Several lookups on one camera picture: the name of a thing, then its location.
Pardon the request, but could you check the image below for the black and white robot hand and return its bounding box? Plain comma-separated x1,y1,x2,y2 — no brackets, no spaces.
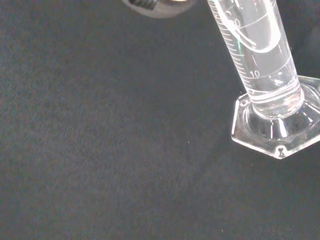
121,0,199,19

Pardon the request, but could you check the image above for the black bench cloth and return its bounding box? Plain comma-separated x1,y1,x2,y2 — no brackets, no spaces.
0,0,320,240

